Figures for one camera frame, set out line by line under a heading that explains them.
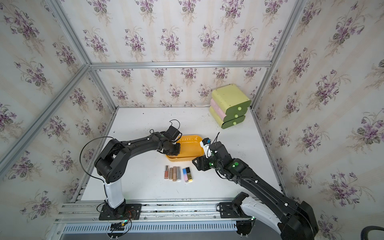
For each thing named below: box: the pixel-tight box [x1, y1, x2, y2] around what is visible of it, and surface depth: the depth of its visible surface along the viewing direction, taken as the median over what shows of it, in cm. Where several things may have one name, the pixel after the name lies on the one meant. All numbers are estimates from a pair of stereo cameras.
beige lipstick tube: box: [169, 167, 173, 180], surface depth 86 cm
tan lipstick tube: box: [172, 166, 178, 182], surface depth 86 cm
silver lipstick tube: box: [176, 166, 181, 182], surface depth 86 cm
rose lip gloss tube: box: [164, 165, 170, 179], surface depth 88 cm
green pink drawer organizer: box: [209, 83, 252, 129], surface depth 101 cm
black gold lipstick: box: [185, 167, 193, 183], surface depth 85 cm
